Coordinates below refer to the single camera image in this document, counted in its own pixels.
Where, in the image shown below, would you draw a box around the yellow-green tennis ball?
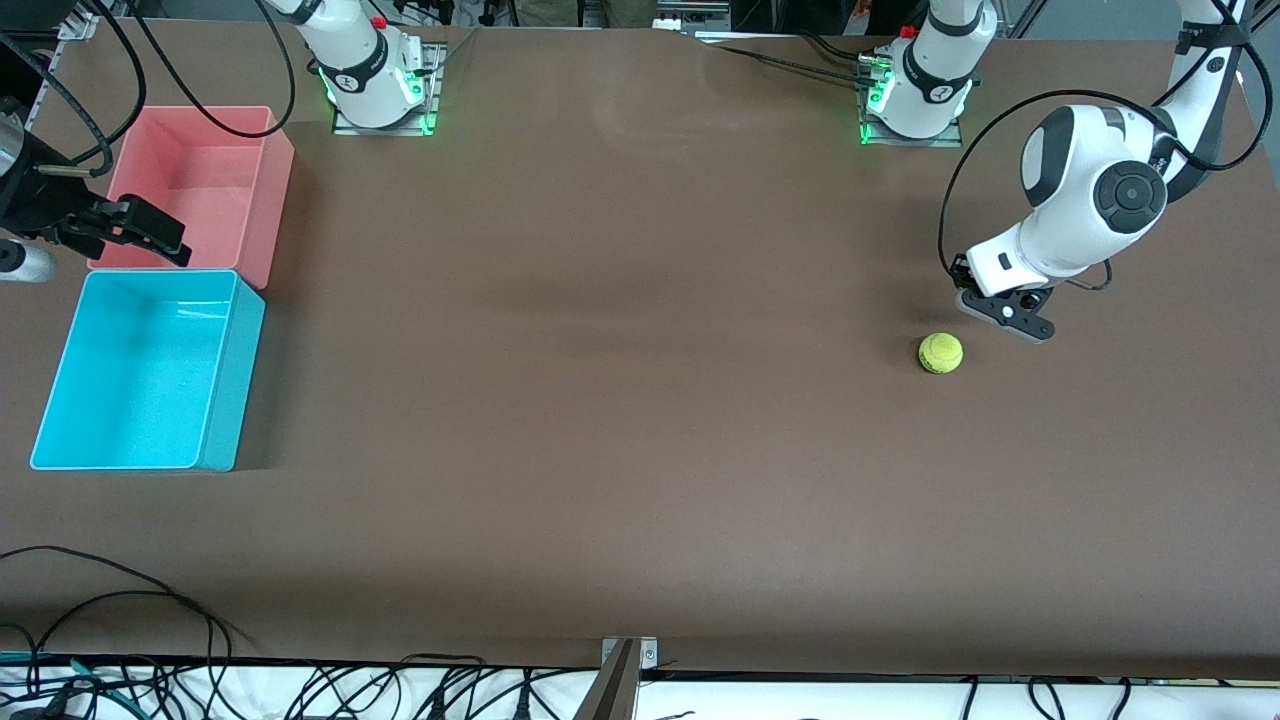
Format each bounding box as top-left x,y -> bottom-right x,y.
918,332 -> 965,375

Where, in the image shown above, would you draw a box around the pink plastic bin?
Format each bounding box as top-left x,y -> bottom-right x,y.
87,105 -> 296,291

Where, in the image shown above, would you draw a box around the blue plastic bin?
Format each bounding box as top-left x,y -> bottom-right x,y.
29,269 -> 267,473

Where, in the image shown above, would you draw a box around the person in khaki trousers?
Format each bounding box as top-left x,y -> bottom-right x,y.
518,0 -> 601,28

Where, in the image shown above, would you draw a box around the dark metal bar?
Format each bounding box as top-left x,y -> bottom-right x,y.
573,640 -> 641,720

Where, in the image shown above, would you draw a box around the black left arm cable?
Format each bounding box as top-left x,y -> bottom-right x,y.
937,20 -> 1273,293

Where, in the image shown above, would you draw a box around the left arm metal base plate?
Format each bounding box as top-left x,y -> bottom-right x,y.
858,55 -> 967,149

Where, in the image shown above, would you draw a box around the thin black looping cable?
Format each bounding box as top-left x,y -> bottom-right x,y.
128,0 -> 298,141

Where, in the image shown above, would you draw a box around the black hanging cable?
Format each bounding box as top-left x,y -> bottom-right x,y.
80,0 -> 148,166

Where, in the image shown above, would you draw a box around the aluminium frame rail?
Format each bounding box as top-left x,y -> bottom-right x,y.
18,0 -> 101,151

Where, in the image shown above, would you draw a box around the black cable to arm base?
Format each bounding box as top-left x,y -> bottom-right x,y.
712,42 -> 869,79
795,30 -> 881,63

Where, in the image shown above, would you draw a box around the long black cable on table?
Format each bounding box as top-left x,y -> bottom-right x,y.
0,545 -> 236,661

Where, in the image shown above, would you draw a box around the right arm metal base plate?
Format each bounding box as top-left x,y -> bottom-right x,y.
332,42 -> 442,137

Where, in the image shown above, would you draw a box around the short black cable on table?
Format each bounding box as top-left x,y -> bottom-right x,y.
28,592 -> 216,661

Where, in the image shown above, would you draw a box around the metal equipment frame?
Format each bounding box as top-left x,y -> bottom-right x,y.
652,0 -> 733,33

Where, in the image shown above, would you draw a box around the teal cable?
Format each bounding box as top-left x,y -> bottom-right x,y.
0,650 -> 131,719

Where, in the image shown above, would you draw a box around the silver metal bracket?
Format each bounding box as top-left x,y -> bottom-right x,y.
600,636 -> 660,669

